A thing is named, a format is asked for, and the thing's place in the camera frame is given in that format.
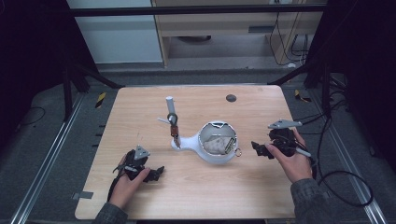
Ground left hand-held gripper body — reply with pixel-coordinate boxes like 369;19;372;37
123;144;151;182

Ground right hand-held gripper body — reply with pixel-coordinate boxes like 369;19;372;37
267;119;304;158

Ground grey patterned pouch with ring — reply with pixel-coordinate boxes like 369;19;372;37
204;133;243;158

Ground white stand with bowl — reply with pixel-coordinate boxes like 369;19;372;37
157;95;239;165

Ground person's left hand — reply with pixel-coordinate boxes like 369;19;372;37
108;154;152;210

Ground person's right hand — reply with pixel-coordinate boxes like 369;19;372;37
264;128;314;184

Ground yellow black tape piece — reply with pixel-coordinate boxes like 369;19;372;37
293;89;313;104
94;91;107;109

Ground grey tape strip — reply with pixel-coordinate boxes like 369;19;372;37
72;190;94;201

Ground black metal stand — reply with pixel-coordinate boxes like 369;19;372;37
266;59;333;119
61;61;126;123

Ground black curtain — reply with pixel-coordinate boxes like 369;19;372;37
0;0;98;150
311;0;396;175

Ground white cabinet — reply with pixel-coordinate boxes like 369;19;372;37
65;0;164;65

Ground light wooden desk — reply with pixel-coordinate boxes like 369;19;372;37
151;0;328;68

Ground black horizontal bar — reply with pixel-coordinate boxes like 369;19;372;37
66;4;328;18

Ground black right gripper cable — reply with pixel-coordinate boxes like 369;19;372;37
294;145;319;182

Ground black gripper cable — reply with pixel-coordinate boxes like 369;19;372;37
106;175;123;203
294;145;319;182

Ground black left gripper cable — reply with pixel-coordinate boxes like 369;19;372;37
106;175;123;203

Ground black looped floor cable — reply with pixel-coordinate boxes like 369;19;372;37
316;115;375;208

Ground black straight floor cable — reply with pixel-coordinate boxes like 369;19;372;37
298;112;332;125

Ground aluminium floor rail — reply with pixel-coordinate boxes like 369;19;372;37
8;92;86;224
307;89;389;224

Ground black hanging desk cables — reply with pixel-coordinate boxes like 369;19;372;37
268;11;310;67

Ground thin black floor cable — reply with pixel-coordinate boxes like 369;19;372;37
19;105;47;127

